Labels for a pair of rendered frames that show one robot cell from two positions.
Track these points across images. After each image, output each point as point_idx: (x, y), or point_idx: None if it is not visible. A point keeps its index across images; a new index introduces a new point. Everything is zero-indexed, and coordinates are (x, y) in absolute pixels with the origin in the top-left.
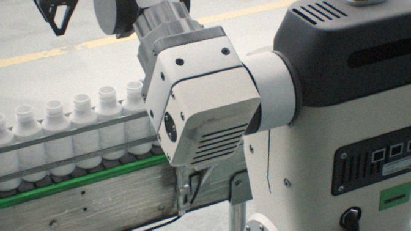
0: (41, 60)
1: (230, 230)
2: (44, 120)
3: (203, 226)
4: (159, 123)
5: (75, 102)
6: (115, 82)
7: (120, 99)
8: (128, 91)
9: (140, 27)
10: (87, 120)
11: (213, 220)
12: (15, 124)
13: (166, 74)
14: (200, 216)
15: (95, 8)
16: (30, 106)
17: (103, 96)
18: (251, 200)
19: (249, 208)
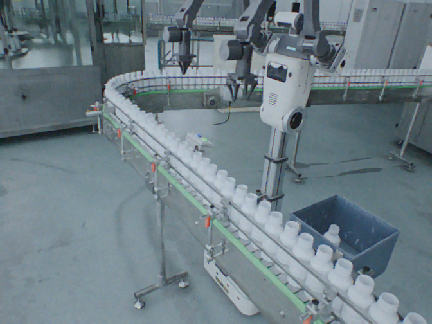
0: None
1: (162, 207)
2: (206, 170)
3: (16, 317)
4: (337, 67)
5: (201, 155)
6: None
7: (178, 157)
8: (187, 146)
9: (328, 47)
10: None
11: (12, 312)
12: (213, 177)
13: (344, 49)
14: (3, 320)
15: (317, 50)
16: (208, 164)
17: (193, 150)
18: (0, 292)
19: (8, 292)
